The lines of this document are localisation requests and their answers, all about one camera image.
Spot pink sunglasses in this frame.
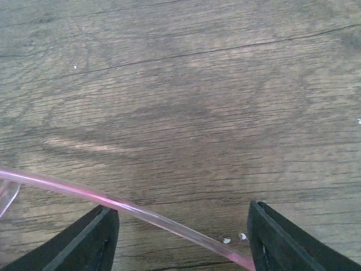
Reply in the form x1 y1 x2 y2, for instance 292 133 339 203
1 167 256 270

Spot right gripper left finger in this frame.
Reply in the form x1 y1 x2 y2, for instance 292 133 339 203
2 206 120 271

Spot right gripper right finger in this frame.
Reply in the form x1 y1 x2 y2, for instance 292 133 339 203
247 201 360 271

